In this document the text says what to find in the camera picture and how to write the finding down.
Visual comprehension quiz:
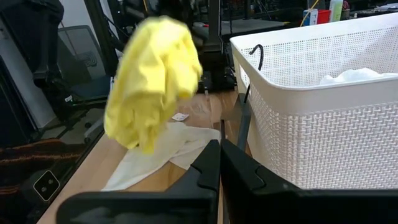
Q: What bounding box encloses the large white garment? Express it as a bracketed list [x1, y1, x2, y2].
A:
[320, 67, 398, 86]

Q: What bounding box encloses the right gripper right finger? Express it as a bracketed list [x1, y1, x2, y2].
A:
[220, 138, 398, 224]

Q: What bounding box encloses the yellow shirt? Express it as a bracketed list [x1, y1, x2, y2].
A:
[104, 15, 203, 156]

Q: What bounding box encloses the green white bottle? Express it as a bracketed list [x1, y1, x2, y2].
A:
[329, 0, 345, 22]

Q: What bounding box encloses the white blue carton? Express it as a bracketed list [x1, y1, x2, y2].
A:
[303, 8, 318, 27]

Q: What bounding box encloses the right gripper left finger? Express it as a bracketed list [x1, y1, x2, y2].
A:
[55, 139, 222, 224]

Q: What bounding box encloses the black floor outlet plate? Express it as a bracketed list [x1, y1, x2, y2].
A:
[33, 170, 61, 202]

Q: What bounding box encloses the black metal table frame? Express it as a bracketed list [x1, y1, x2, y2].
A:
[29, 130, 108, 224]

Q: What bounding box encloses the black clothes hanger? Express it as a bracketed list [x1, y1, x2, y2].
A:
[236, 44, 264, 152]

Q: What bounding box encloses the small white card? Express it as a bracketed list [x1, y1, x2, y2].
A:
[172, 112, 190, 122]

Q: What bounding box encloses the white plastic laundry basket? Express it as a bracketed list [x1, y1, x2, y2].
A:
[229, 12, 398, 190]

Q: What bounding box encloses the red cup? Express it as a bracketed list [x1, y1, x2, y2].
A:
[317, 9, 331, 25]

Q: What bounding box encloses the white cloth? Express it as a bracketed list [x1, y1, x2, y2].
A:
[101, 121, 222, 192]

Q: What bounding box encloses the black mesh office chair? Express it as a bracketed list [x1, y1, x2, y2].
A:
[57, 24, 113, 102]

